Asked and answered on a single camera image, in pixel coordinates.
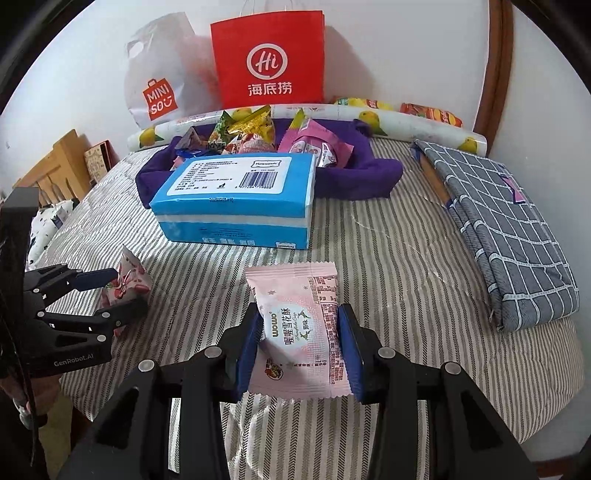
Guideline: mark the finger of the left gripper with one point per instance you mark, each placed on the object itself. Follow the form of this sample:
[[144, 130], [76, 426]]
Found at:
[[68, 330], [51, 283]]

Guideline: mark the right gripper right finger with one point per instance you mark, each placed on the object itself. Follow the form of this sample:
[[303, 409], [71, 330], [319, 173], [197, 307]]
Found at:
[[468, 439]]

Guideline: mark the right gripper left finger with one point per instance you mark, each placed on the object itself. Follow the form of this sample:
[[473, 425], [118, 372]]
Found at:
[[164, 422]]

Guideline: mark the white red lychee jelly pack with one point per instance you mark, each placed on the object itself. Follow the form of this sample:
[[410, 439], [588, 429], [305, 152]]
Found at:
[[133, 283]]

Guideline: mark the pink womo nougat pack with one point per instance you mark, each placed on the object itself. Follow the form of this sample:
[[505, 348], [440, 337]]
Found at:
[[298, 355]]

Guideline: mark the dark blue snack pack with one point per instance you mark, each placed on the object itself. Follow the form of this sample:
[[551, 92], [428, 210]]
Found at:
[[190, 153]]

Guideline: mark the white red small sachet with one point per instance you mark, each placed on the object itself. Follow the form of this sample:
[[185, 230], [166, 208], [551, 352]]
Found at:
[[191, 140]]

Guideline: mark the green triangular snack pack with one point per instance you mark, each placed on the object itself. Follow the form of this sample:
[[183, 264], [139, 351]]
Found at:
[[220, 136]]

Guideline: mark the yellow crispy snack pack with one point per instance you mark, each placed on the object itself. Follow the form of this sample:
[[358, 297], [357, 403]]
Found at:
[[259, 123]]

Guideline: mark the pink yellow candy bag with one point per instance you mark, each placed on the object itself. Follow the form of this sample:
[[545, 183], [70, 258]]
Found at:
[[305, 135]]

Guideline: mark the person's left hand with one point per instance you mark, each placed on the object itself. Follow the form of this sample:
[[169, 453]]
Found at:
[[45, 392]]

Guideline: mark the white black dotted pillow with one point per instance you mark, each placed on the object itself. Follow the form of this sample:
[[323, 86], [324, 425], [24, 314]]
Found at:
[[44, 227]]

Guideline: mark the patterned book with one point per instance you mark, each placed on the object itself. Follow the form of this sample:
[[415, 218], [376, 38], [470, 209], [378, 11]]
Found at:
[[99, 160]]

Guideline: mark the grey checked folded cloth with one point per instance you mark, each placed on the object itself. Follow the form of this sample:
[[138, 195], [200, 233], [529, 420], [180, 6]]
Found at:
[[528, 278]]

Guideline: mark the blue tissue pack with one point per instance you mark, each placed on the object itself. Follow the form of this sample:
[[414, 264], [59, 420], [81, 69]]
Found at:
[[262, 200]]

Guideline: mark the white Miniso plastic bag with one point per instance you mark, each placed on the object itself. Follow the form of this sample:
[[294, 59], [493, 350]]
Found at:
[[170, 72]]

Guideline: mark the purple towel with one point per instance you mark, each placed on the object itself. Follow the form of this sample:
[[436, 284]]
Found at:
[[364, 177]]

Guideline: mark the red Haidilao paper bag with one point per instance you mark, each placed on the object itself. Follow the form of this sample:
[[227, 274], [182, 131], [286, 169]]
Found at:
[[270, 58]]

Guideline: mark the orange chips bag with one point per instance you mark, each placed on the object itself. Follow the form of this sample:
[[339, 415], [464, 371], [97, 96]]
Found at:
[[431, 113]]

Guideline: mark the yellow chips bag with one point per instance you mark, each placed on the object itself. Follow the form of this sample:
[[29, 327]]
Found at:
[[363, 103]]

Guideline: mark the brown wooden door frame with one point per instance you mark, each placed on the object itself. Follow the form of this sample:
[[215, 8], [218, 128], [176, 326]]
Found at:
[[498, 70]]

